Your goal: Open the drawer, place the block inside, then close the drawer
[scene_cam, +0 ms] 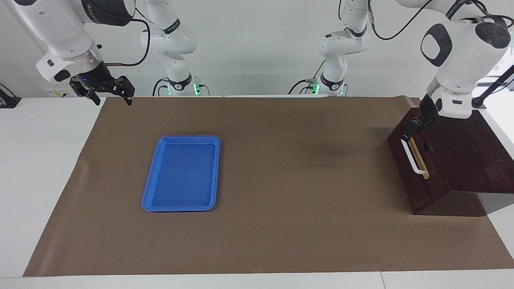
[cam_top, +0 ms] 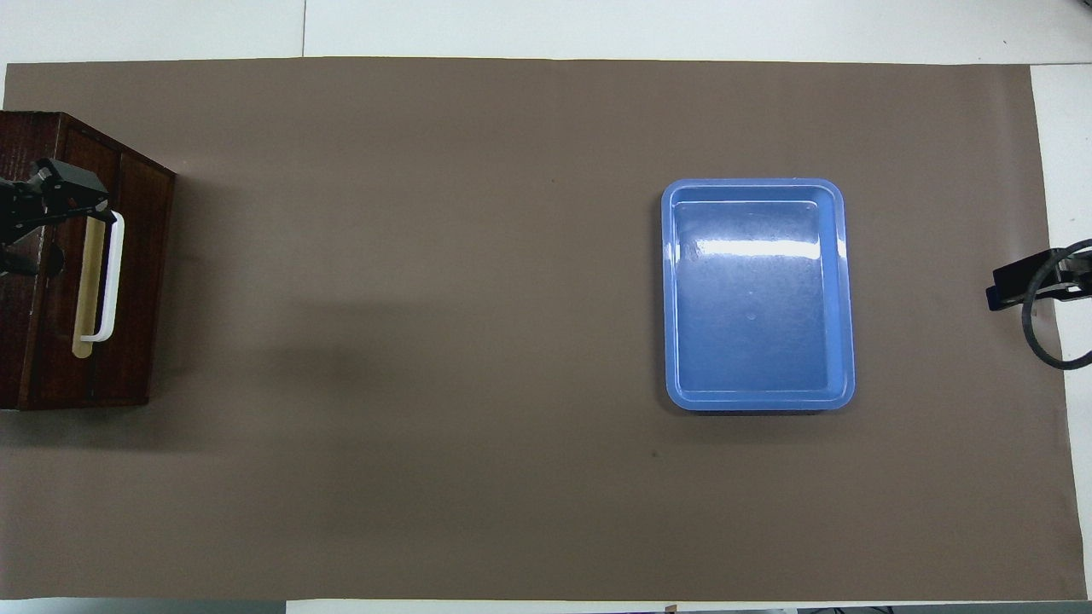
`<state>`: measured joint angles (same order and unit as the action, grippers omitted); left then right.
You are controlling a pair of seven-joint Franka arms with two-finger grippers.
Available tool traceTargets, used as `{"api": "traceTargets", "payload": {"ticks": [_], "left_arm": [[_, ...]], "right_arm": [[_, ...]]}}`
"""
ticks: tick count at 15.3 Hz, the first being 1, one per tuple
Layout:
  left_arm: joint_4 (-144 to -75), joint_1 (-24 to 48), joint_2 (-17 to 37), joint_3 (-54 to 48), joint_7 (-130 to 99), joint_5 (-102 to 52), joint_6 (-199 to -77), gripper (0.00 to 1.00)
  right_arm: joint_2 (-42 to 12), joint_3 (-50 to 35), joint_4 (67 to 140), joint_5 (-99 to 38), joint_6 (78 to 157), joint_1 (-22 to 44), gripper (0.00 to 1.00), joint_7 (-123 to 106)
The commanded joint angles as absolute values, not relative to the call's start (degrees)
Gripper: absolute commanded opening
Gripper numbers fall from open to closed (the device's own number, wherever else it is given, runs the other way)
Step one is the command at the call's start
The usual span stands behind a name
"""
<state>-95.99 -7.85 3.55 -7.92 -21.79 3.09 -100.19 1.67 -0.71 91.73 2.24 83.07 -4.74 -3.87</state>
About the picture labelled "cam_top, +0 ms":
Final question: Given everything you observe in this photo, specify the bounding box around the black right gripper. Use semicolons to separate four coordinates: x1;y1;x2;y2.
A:
987;250;1092;312

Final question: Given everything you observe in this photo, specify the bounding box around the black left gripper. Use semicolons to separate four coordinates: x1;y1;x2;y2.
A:
0;158;118;275

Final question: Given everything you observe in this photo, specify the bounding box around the dark wooden drawer cabinet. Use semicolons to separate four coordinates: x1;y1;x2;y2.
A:
0;111;177;410

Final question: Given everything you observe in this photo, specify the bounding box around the blue plastic tray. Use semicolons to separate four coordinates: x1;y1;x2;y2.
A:
661;177;857;413

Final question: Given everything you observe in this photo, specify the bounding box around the brown paper table mat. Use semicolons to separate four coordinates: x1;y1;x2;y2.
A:
0;56;1084;602

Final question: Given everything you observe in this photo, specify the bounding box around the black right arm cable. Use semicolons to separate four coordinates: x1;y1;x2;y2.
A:
1021;239;1092;370

